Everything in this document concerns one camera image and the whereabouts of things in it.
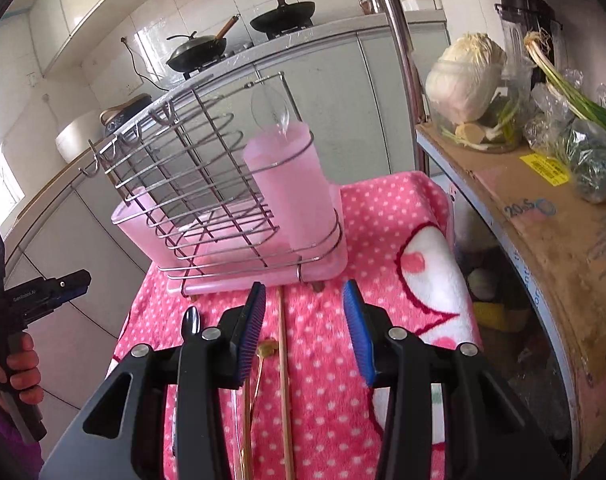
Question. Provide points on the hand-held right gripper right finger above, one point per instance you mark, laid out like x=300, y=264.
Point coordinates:
x=358, y=330

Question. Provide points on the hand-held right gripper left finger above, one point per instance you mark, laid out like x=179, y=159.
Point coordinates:
x=253, y=330

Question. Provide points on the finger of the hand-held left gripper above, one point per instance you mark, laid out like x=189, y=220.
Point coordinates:
x=58, y=280
x=33, y=305

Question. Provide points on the black spoon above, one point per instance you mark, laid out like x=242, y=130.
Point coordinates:
x=191, y=320

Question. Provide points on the low pink plastic cup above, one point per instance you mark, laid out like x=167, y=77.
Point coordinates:
x=133, y=230

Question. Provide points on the tall pink plastic cup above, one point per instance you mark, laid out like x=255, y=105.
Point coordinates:
x=293, y=195

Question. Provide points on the person's left hand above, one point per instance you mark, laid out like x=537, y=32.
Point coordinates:
x=25, y=365

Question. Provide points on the pink plastic drip tray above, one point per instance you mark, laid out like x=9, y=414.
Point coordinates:
x=328, y=265

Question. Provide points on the pink polka dot blanket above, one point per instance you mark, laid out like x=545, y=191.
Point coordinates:
x=373, y=210

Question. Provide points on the yellow object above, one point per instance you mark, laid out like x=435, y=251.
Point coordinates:
x=503, y=315

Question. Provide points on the white pot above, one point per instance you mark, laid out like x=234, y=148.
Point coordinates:
x=83, y=135

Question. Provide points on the round black cooker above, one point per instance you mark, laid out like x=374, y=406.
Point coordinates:
x=128, y=110

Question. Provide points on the cardboard sheet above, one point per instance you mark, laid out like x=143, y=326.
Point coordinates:
x=533, y=220

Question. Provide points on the clear plastic spoon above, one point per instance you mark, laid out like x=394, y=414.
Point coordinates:
x=273, y=110

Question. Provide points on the ginger piece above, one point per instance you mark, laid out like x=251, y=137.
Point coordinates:
x=470, y=133

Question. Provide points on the napa cabbage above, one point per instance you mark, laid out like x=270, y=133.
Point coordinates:
x=463, y=80

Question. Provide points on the metal pole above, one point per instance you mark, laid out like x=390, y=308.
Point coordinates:
x=403, y=60

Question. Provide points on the gas stove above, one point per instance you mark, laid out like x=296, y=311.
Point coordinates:
x=233, y=56

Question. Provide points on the plastic bag of greens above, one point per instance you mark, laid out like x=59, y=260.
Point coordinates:
x=588, y=160

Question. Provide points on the metal kettle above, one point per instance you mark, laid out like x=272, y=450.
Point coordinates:
x=370, y=2

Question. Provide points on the white container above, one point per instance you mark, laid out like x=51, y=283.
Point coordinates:
x=420, y=2

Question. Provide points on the blender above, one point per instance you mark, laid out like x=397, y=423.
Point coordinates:
x=523, y=10

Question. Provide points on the wall outlet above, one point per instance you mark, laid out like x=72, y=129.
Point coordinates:
x=31, y=79

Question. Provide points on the white wall cabinet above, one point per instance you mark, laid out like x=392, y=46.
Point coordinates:
x=73, y=5

